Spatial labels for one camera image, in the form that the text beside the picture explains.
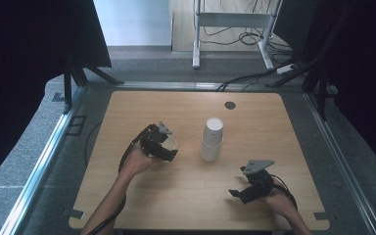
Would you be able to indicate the black tripod stand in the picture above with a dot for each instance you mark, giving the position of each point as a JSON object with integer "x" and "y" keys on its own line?
{"x": 75, "y": 78}

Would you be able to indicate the person's left hand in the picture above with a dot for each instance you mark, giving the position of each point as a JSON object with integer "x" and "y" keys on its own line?
{"x": 135, "y": 161}

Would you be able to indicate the white metal stand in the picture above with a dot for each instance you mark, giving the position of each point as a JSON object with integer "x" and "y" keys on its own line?
{"x": 228, "y": 19}

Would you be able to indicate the person's right hand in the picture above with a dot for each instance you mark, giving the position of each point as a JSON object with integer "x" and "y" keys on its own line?
{"x": 279, "y": 202}

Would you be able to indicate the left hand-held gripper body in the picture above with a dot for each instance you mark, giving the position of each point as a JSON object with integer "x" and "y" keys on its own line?
{"x": 151, "y": 142}

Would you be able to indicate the aluminium rail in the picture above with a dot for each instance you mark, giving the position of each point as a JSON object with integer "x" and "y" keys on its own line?
{"x": 39, "y": 166}
{"x": 342, "y": 166}
{"x": 176, "y": 85}

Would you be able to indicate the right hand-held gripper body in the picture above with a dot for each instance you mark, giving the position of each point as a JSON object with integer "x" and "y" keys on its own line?
{"x": 258, "y": 186}

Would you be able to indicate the white power strip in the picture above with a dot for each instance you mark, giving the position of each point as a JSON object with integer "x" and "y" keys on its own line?
{"x": 286, "y": 69}

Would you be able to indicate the dark curtain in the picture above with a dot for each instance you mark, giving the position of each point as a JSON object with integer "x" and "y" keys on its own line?
{"x": 365, "y": 65}
{"x": 23, "y": 65}

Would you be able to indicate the black metal stand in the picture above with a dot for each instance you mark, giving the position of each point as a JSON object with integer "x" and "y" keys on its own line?
{"x": 319, "y": 65}

